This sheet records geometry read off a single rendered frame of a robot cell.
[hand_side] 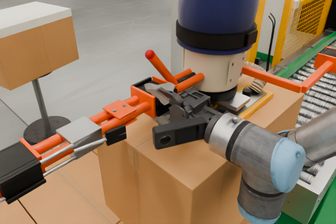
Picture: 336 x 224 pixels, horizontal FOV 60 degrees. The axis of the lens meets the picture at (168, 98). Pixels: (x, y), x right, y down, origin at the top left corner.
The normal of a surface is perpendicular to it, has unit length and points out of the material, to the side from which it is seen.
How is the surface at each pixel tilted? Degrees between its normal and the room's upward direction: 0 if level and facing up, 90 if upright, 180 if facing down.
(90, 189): 0
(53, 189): 0
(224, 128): 36
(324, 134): 77
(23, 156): 0
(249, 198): 94
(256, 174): 95
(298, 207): 90
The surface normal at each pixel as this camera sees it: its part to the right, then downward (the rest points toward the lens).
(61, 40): 0.85, 0.28
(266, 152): -0.49, -0.30
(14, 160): 0.00, -0.85
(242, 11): 0.46, 0.42
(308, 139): -0.88, 0.03
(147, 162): -0.70, 0.36
